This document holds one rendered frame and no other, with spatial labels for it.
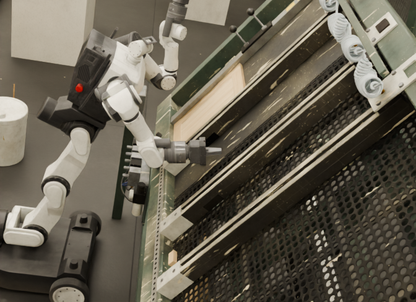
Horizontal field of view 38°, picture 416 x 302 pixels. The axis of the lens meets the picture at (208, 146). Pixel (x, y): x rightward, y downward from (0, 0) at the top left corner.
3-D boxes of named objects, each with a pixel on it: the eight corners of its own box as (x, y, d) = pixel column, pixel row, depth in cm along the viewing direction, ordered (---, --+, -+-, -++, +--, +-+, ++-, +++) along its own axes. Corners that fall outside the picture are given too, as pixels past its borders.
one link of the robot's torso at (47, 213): (14, 245, 310) (43, 179, 286) (23, 220, 327) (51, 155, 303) (43, 254, 314) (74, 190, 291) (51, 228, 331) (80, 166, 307)
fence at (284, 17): (176, 121, 317) (171, 117, 315) (311, -6, 279) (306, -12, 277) (176, 126, 313) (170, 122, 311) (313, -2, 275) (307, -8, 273)
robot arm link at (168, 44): (182, 23, 285) (181, 48, 293) (166, 18, 289) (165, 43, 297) (174, 28, 281) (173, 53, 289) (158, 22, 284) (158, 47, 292)
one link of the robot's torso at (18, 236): (2, 245, 310) (2, 227, 303) (12, 220, 327) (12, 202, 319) (43, 250, 313) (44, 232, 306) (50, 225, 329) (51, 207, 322)
